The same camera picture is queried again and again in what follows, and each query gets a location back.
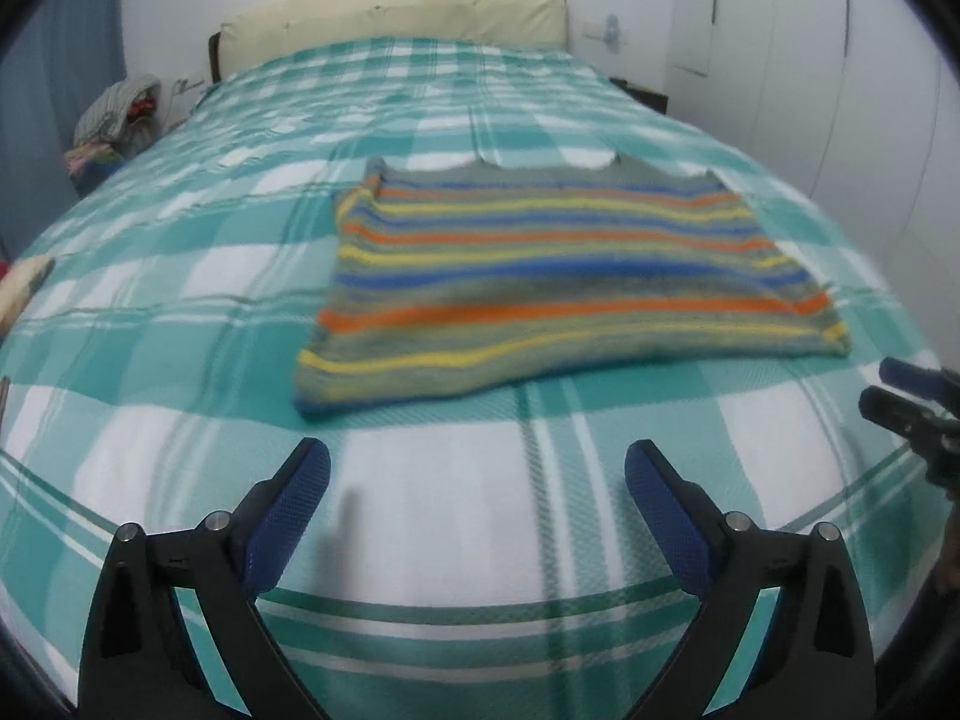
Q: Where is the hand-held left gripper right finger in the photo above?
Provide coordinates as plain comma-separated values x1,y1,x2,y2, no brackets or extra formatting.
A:
625,440,878,720

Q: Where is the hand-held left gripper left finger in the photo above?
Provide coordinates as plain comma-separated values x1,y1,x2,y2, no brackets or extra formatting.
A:
75,437,332,720

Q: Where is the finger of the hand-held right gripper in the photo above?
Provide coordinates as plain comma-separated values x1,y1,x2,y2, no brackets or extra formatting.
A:
879,357,960,398
859,386,960,481

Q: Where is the multicolour striped knit sweater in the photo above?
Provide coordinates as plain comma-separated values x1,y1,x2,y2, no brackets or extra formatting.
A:
292,156,852,421

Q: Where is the pile of clothes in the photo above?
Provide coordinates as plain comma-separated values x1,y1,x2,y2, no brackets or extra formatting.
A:
64,75,162,181

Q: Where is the green white checked blanket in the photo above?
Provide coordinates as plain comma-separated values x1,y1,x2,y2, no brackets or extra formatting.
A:
0,36,950,720

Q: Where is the white wardrobe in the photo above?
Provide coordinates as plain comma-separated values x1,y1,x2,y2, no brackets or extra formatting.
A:
664,0,960,271

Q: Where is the cream and red cloth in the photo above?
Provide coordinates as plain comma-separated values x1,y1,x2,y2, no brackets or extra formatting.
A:
0,255,57,335

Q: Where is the dark wooden nightstand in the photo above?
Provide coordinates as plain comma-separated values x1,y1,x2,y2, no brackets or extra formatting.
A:
609,76,668,115

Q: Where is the blue curtain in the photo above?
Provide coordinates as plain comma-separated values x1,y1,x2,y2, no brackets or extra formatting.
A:
0,0,128,256

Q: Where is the cream padded headboard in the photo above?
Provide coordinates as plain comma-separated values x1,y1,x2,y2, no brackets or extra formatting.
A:
206,0,569,83

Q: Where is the white wall socket panel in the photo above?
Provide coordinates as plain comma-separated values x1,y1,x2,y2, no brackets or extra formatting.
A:
585,13,627,50

